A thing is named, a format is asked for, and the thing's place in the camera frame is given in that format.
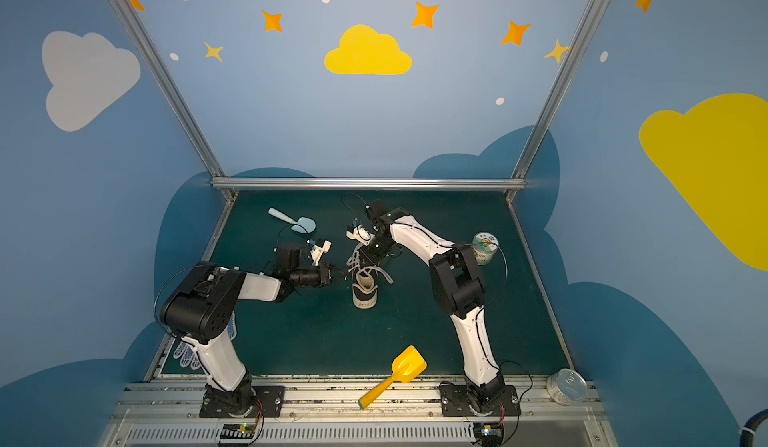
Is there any printed paper cup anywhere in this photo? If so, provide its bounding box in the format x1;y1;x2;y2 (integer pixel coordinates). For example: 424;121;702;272
472;232;499;266

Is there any right electronics board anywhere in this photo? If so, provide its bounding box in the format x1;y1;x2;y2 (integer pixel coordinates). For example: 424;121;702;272
472;423;505;447

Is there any white shoelace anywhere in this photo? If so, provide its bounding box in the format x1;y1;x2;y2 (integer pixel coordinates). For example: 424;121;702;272
346;243;394;293

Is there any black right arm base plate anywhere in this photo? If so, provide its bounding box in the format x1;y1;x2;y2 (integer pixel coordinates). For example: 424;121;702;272
438;381;521;418

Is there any black white canvas sneaker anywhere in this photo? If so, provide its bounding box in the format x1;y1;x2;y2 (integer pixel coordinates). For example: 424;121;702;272
349;262;378;310

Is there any black corrugated hose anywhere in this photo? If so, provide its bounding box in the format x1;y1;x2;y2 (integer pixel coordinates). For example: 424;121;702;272
739;408;768;447

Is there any light blue toy shovel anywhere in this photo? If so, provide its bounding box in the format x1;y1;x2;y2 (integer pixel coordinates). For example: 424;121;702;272
268;207;316;235

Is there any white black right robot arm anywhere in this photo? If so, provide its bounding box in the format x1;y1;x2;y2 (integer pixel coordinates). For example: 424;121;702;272
346;202;505;409

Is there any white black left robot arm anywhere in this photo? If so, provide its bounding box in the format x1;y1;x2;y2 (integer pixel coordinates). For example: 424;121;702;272
153;239;348;399

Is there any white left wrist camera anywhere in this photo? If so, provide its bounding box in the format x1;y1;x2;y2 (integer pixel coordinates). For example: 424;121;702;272
307;238;332;267

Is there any aluminium frame post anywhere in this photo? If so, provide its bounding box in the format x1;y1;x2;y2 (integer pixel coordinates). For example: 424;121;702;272
505;0;611;206
108;0;225;178

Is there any aluminium left frame post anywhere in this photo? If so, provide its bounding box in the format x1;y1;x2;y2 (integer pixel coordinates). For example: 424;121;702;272
108;0;225;178

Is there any electronics board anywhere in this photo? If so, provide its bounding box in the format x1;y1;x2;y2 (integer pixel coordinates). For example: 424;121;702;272
217;423;259;447
472;423;505;447

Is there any aluminium back frame bar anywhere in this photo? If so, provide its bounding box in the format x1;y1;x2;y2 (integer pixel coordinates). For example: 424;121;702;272
211;177;526;191

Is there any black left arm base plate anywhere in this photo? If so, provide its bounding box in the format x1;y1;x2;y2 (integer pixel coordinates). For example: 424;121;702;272
199;385;285;419

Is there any aluminium front rail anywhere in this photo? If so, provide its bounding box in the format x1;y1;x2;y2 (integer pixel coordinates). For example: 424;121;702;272
98;375;618;446

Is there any left electronics board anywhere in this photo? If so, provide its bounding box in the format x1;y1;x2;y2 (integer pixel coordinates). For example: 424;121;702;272
217;423;259;447

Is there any aluminium right frame post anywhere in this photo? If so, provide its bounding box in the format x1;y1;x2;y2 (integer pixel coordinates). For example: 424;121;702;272
505;0;611;206

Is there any blue dotted work glove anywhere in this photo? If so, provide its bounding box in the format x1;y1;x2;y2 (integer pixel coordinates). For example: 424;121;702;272
172;313;237;371

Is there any yellow toy shovel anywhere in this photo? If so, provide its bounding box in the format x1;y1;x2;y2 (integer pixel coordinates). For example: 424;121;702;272
358;345;427;410

